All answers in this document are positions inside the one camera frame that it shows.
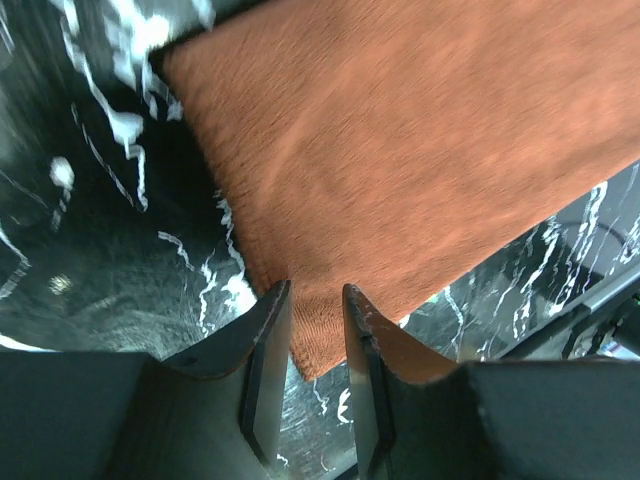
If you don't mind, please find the brown towel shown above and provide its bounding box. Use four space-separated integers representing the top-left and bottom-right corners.
163 1 639 380

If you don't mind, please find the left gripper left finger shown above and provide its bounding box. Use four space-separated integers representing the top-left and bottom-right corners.
1 281 292 479

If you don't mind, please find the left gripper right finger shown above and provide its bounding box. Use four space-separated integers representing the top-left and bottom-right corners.
342 285 639 479

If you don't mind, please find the black marble pattern mat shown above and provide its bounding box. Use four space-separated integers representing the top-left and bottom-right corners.
1 1 639 479

